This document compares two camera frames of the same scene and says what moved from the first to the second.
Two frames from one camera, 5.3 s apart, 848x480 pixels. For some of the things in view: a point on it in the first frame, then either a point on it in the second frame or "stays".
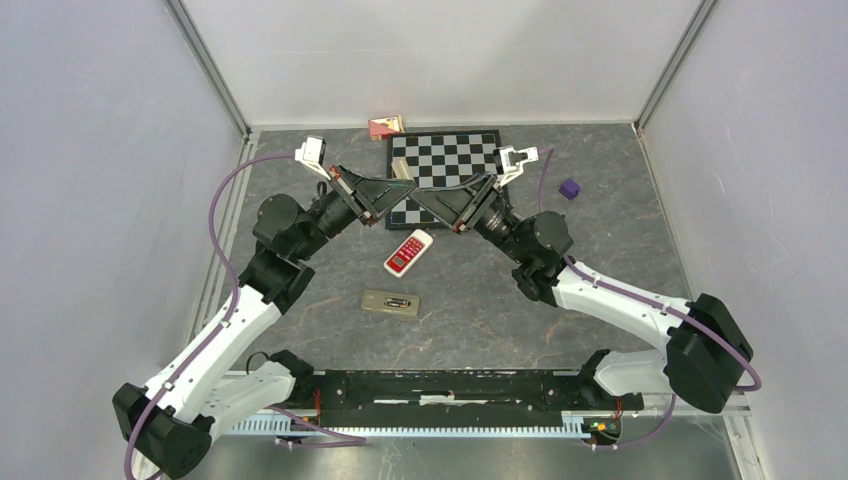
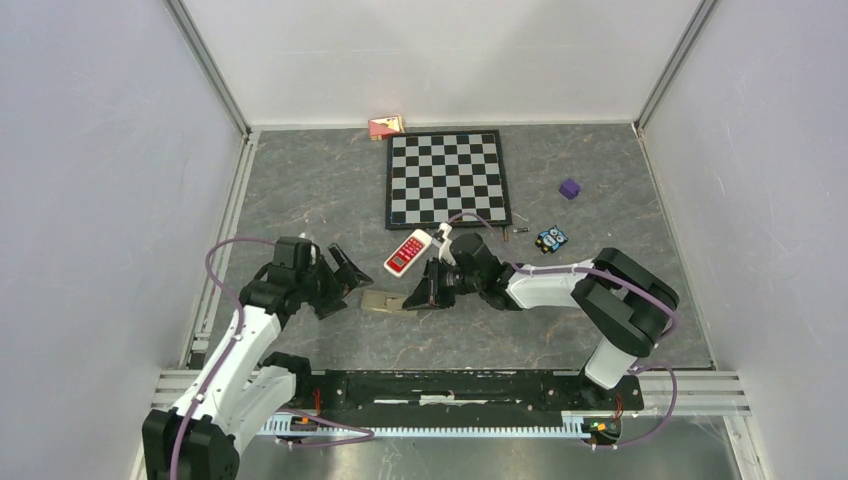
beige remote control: x=390 y=302 stays
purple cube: x=569 y=189 stays
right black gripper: x=449 y=203 -> x=428 y=293
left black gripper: x=386 y=193 -> x=350 y=276
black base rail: x=436 y=398 stays
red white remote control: x=408 y=253 stays
